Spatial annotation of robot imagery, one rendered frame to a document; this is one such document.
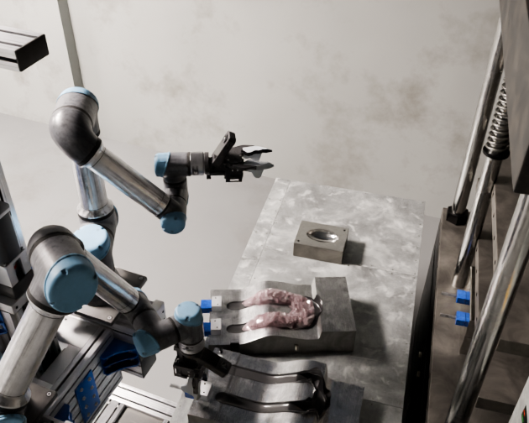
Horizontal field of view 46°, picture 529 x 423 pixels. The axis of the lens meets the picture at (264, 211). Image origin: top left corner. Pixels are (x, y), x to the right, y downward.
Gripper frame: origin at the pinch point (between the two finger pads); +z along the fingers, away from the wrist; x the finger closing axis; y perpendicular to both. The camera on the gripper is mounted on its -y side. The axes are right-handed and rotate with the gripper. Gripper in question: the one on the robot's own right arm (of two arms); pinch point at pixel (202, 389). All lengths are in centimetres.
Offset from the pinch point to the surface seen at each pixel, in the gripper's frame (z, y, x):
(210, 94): 35, 82, -242
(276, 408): 1.0, -23.4, -0.1
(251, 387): 2.5, -13.7, -6.3
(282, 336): 2.2, -18.4, -28.2
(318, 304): 3, -27, -47
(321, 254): 8, -22, -78
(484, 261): -13, -81, -67
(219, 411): 2.2, -6.9, 4.8
